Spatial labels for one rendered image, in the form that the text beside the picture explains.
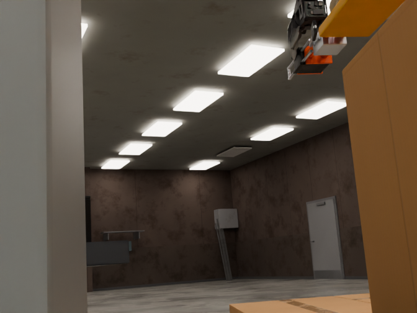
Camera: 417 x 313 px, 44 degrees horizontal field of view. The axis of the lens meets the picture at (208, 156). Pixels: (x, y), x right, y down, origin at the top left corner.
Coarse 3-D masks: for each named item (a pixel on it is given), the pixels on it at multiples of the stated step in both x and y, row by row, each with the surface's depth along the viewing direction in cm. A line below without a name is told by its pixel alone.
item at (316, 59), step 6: (306, 48) 138; (306, 60) 138; (312, 60) 138; (318, 60) 138; (324, 60) 138; (330, 60) 138; (306, 66) 140; (312, 66) 140; (318, 66) 141; (324, 66) 141; (300, 72) 144; (306, 72) 144; (312, 72) 144; (318, 72) 145
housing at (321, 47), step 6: (318, 36) 128; (318, 42) 128; (324, 42) 125; (330, 42) 125; (336, 42) 126; (342, 42) 126; (318, 48) 128; (324, 48) 128; (330, 48) 128; (336, 48) 128; (342, 48) 128; (318, 54) 131; (324, 54) 131; (330, 54) 131; (336, 54) 132
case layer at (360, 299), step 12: (288, 300) 191; (300, 300) 188; (312, 300) 184; (324, 300) 181; (336, 300) 178; (348, 300) 175; (360, 300) 172; (240, 312) 166; (252, 312) 157; (264, 312) 154; (276, 312) 152; (288, 312) 150; (300, 312) 148; (312, 312) 146; (324, 312) 144; (336, 312) 142; (348, 312) 140; (360, 312) 138
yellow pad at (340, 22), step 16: (352, 0) 83; (368, 0) 83; (384, 0) 83; (400, 0) 84; (336, 16) 88; (352, 16) 88; (368, 16) 89; (384, 16) 89; (320, 32) 95; (336, 32) 94; (352, 32) 95; (368, 32) 95
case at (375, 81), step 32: (416, 0) 50; (384, 32) 57; (416, 32) 50; (352, 64) 67; (384, 64) 58; (416, 64) 50; (352, 96) 68; (384, 96) 58; (416, 96) 51; (352, 128) 68; (384, 128) 58; (416, 128) 51; (384, 160) 59; (416, 160) 51; (384, 192) 59; (416, 192) 52; (384, 224) 60; (416, 224) 52; (384, 256) 60; (416, 256) 52; (384, 288) 61; (416, 288) 53
